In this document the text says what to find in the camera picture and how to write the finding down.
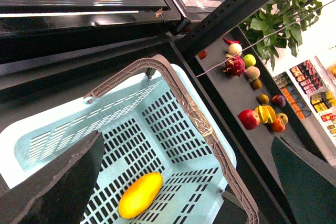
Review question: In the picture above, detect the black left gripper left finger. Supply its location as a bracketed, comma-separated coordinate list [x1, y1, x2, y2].
[1, 131, 104, 223]

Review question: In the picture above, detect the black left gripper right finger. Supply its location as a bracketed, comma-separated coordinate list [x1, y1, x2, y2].
[271, 137, 335, 223]

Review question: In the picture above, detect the yellow mango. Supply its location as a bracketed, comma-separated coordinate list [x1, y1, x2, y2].
[118, 172, 163, 219]

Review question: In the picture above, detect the grey basket handle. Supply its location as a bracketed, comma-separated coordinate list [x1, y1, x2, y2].
[84, 55, 260, 223]

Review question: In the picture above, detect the light blue plastic basket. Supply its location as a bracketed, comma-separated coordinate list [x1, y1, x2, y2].
[0, 63, 237, 224]

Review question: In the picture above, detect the orange persimmon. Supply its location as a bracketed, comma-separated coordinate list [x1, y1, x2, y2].
[270, 117, 286, 133]

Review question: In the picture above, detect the yellow starfruit pair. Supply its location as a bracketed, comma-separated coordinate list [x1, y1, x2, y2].
[255, 105, 276, 124]

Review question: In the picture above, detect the purple mangosteen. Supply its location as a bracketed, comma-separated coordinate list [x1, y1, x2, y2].
[272, 94, 286, 108]

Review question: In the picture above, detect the red apple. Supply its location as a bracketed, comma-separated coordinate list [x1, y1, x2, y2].
[238, 109, 260, 130]

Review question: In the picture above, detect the white shelf with sauce bottles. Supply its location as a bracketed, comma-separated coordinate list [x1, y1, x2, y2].
[273, 56, 335, 143]

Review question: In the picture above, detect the brown kiwi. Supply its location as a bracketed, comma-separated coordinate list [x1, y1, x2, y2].
[257, 93, 270, 104]
[251, 79, 263, 90]

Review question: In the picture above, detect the peach coloured round fruit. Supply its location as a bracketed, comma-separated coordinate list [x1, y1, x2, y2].
[245, 66, 260, 80]

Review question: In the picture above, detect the green apple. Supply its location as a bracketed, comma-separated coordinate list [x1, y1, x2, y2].
[243, 54, 256, 69]

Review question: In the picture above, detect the pink dragon fruit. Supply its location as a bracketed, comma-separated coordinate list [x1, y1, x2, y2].
[223, 54, 246, 77]

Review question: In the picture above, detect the green potted plant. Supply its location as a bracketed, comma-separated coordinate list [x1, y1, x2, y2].
[239, 0, 323, 69]

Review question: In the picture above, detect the red chili pepper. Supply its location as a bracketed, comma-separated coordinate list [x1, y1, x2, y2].
[223, 38, 240, 45]

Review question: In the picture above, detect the small red fruit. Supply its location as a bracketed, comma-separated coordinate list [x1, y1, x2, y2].
[197, 49, 208, 60]

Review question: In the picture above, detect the black shelf post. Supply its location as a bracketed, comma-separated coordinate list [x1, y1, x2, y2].
[175, 0, 270, 60]

